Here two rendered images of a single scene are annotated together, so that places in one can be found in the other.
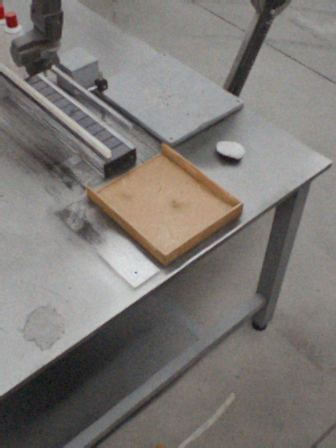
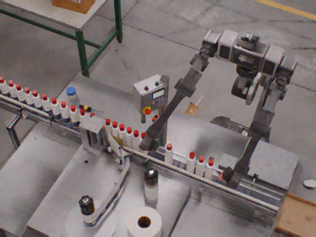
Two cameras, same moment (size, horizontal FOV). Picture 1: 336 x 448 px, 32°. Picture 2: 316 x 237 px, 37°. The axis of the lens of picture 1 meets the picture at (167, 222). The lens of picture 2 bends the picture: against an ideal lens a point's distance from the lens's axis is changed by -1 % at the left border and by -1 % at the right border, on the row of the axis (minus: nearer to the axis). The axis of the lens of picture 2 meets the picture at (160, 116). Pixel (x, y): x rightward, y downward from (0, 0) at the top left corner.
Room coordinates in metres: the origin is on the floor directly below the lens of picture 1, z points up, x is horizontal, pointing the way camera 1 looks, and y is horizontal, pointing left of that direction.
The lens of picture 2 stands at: (0.18, 1.35, 3.51)
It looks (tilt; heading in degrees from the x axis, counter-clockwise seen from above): 52 degrees down; 338
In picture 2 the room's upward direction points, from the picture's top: 1 degrees clockwise
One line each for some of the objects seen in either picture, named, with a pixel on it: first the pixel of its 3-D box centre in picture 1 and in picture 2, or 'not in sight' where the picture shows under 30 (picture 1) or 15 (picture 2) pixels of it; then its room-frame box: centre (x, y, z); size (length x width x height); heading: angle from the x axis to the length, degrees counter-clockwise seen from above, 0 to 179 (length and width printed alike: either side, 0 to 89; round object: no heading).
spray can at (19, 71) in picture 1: (16, 46); (209, 169); (1.52, 0.46, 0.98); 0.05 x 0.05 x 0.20
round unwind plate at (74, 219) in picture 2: not in sight; (91, 223); (1.48, 1.25, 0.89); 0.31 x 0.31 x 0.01
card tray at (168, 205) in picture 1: (163, 199); (304, 219); (1.05, 0.01, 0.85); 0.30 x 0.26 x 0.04; 44
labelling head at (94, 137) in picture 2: not in sight; (94, 135); (2.01, 1.06, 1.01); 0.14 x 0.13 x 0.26; 44
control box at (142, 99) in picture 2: not in sight; (149, 95); (1.90, 0.71, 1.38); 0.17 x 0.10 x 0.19; 99
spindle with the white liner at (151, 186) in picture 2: not in sight; (151, 185); (1.52, 0.85, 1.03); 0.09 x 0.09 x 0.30
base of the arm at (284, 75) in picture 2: not in sight; (282, 78); (1.69, -0.06, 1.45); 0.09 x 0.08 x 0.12; 42
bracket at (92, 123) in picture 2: not in sight; (92, 123); (2.01, 1.06, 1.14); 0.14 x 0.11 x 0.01; 44
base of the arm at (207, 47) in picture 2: not in sight; (206, 51); (2.06, 0.28, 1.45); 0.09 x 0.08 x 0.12; 42
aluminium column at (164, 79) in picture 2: not in sight; (163, 114); (1.90, 0.63, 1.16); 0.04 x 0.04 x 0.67; 44
